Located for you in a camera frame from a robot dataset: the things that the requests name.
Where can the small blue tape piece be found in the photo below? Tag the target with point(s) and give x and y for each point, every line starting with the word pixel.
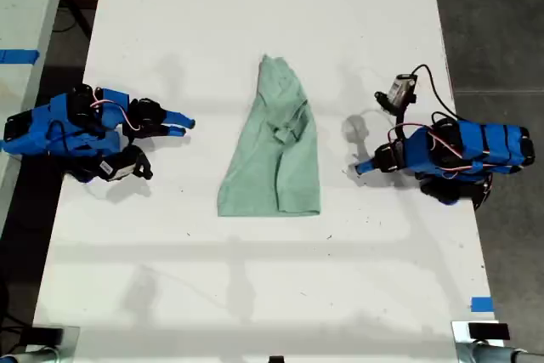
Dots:
pixel 482 304

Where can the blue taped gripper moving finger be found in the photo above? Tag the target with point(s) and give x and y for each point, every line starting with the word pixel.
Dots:
pixel 360 171
pixel 174 130

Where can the black and grey camera box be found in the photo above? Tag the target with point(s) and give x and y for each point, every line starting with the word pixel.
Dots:
pixel 397 92

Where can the white side table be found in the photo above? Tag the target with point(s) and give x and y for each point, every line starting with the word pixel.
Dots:
pixel 21 6

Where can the black camera box white label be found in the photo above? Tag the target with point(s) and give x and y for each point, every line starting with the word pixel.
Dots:
pixel 117 165

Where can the blue and black robot arm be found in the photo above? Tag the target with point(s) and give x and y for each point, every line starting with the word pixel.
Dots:
pixel 472 148
pixel 59 129

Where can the grey metal table clamp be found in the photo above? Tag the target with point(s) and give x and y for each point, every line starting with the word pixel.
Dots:
pixel 51 352
pixel 489 352

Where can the black camera mount stalk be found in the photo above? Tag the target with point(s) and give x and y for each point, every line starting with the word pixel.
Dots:
pixel 144 165
pixel 401 123

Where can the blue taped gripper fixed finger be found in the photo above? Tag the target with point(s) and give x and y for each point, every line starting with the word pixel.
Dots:
pixel 180 120
pixel 369 164

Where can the long blue tape strip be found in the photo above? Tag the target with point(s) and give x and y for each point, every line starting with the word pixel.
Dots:
pixel 19 57

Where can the pale green T-shirt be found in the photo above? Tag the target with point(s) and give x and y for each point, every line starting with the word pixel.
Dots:
pixel 276 159

